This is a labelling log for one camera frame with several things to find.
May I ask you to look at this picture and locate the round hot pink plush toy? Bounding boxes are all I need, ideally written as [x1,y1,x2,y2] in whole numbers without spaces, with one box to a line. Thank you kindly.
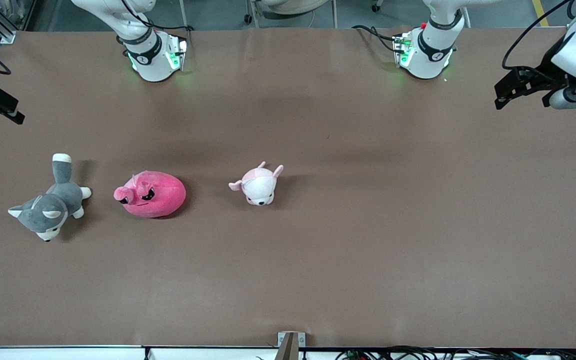
[113,170,187,219]

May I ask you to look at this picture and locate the white stand with legs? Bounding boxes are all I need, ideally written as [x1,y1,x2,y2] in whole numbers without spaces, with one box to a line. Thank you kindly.
[244,0,339,29]

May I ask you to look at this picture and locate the pale pink white plush puppy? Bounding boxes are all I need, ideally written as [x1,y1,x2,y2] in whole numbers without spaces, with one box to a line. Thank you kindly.
[228,161,285,207]

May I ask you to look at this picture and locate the black left base cable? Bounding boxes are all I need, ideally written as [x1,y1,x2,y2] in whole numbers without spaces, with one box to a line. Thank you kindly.
[351,24,402,54]

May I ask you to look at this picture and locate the black base cable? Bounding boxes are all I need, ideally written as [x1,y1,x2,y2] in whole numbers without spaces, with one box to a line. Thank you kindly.
[351,24,402,54]
[120,0,195,32]

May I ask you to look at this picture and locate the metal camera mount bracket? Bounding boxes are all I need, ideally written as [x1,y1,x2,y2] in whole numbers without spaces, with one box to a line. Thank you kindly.
[277,331,307,360]

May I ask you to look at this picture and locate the yellow floor tape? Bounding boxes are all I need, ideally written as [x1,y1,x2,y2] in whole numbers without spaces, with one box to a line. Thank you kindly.
[531,0,549,27]

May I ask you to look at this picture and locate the black cable bundle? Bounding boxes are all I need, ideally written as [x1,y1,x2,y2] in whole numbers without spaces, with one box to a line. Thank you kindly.
[335,345,576,360]

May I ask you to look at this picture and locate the grey white husky plush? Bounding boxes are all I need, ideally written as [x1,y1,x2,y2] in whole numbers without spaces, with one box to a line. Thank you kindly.
[8,153,93,243]

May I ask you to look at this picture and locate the black right base cable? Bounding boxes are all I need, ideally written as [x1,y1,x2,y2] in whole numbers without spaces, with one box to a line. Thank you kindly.
[120,0,195,32]

